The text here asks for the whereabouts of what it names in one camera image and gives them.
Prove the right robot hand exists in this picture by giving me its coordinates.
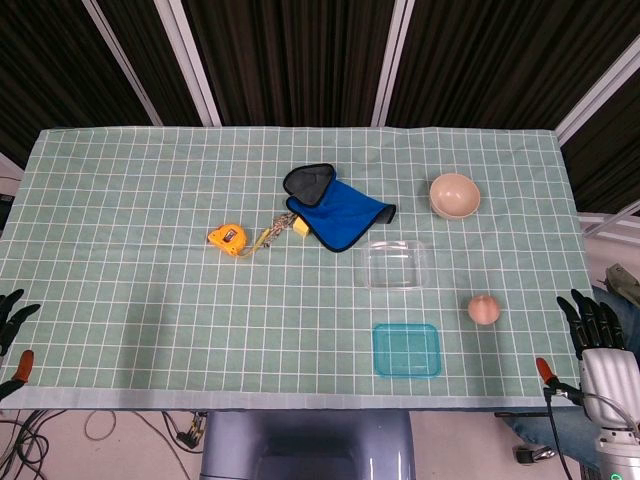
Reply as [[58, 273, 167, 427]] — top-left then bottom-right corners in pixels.
[[535, 288, 640, 430]]

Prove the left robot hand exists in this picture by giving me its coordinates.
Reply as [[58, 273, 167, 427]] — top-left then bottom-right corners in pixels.
[[0, 288, 42, 401]]

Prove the translucent blue plastic lid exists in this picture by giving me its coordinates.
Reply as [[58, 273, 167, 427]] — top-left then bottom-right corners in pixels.
[[372, 323, 442, 380]]

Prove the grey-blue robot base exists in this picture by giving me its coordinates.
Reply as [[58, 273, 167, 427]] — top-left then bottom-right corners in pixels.
[[199, 410, 417, 480]]

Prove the clear plastic container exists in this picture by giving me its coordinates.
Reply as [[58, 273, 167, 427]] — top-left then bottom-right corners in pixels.
[[360, 238, 432, 292]]

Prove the person's leg in jeans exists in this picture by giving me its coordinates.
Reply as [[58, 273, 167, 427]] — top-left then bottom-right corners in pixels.
[[499, 284, 640, 474]]

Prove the olive green bag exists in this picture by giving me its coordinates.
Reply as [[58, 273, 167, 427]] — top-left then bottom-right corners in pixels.
[[603, 263, 640, 307]]

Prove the black chair caster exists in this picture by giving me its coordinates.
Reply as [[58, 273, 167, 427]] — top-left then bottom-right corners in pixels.
[[514, 444, 556, 464]]

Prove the pink toy peach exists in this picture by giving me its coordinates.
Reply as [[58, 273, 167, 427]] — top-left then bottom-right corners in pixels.
[[467, 294, 502, 326]]

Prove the green checked tablecloth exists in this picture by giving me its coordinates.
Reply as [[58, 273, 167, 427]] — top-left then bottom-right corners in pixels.
[[0, 127, 609, 412]]

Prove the black power plug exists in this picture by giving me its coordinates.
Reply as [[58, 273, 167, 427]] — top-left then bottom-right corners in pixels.
[[175, 412, 207, 447]]

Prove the yellow tape measure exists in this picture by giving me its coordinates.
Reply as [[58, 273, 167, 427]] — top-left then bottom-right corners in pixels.
[[207, 224, 267, 259]]

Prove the beige bowl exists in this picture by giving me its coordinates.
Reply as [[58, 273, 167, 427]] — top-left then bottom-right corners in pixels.
[[428, 172, 482, 220]]

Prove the blue cloth with grey lining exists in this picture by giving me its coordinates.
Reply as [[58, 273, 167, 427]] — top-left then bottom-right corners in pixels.
[[282, 162, 398, 254]]

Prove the black pleated curtain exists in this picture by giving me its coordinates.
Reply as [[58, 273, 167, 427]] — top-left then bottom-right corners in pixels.
[[0, 0, 640, 216]]

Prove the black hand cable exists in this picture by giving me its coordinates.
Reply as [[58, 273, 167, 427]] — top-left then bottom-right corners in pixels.
[[542, 382, 586, 480]]

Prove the black floor cable bundle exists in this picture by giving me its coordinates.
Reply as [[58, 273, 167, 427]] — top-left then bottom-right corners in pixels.
[[0, 409, 51, 480]]

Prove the white rail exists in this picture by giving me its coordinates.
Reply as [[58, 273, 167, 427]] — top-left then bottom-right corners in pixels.
[[0, 152, 25, 181]]

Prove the aluminium rail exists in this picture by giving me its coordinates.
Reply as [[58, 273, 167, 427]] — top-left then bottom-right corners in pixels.
[[577, 199, 640, 237]]

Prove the white frame post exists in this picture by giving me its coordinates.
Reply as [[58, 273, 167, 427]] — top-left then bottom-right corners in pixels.
[[553, 37, 640, 146], [82, 0, 164, 126], [370, 0, 417, 127], [154, 0, 222, 127]]

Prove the braided rope piece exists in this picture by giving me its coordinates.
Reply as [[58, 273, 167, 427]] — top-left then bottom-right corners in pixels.
[[257, 212, 297, 249]]

